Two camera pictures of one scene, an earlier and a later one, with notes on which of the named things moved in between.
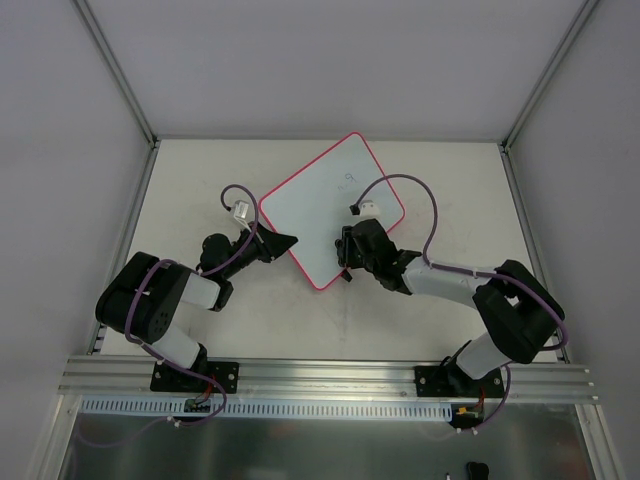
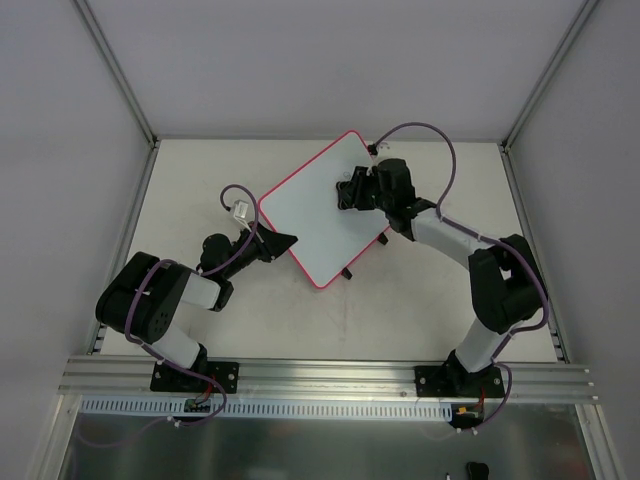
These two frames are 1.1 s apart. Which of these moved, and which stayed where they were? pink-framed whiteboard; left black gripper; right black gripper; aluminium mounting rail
Moved: right black gripper
Stayed: aluminium mounting rail; left black gripper; pink-framed whiteboard
